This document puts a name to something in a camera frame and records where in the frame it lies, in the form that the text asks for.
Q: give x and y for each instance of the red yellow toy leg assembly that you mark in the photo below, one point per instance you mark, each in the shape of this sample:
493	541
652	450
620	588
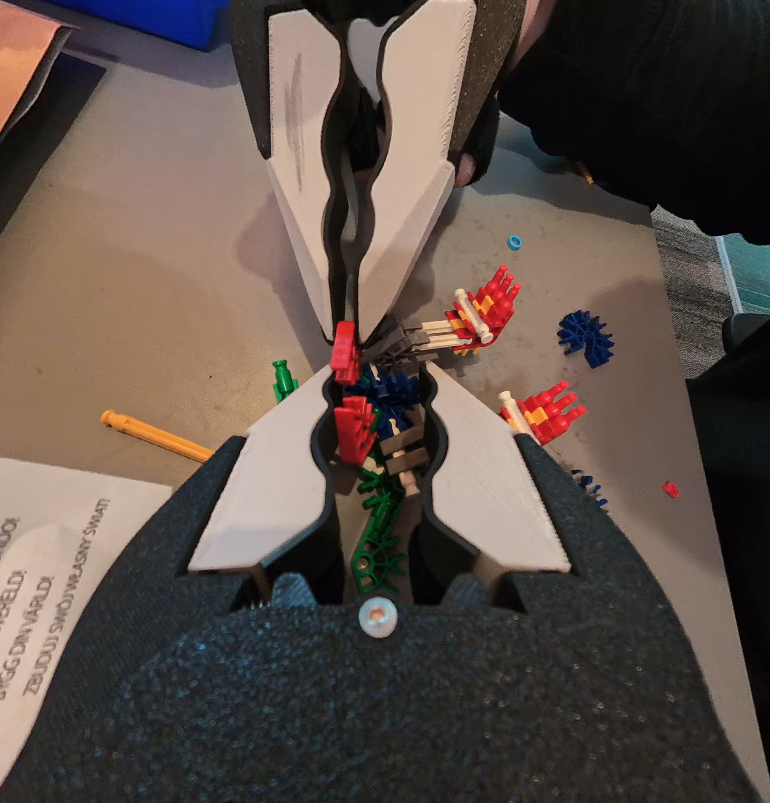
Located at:
551	411

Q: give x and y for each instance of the white instruction leaflet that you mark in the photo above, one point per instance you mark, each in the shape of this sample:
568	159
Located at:
59	533

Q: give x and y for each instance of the orange printed plastic bag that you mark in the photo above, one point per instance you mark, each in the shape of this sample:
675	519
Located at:
15	63

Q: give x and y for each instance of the blue and grey snowflake connectors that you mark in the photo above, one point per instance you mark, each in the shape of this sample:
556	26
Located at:
589	486

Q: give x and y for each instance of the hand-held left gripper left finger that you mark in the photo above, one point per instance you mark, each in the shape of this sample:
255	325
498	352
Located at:
266	495

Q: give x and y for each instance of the person's right hand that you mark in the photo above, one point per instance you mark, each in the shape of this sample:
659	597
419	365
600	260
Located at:
465	172

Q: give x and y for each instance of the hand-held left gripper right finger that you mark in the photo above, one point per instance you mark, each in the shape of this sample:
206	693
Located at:
491	495

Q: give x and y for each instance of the blue snowflake toy connector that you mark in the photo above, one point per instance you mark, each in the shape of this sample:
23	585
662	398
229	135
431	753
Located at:
585	335

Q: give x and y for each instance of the red fan-shaped toy connector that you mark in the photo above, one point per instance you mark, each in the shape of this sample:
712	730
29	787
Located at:
344	351

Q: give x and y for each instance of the multicolour toy construction model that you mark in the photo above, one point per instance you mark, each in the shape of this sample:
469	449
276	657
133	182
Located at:
391	389

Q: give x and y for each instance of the long orange toy rod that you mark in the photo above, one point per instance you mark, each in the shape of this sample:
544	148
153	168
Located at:
159	435

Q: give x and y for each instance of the person's dark clothed legs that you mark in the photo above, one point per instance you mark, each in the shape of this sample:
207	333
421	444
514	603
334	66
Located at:
748	502

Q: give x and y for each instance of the blue plastic bin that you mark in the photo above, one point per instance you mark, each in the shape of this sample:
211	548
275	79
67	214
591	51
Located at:
172	19

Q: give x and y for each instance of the short yellow toy rod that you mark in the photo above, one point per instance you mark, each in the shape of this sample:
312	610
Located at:
585	174

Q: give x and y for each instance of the tiny red toy piece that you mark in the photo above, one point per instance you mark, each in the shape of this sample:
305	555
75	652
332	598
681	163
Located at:
671	489

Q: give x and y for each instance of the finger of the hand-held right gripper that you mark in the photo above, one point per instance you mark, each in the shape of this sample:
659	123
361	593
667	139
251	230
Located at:
294	125
416	157

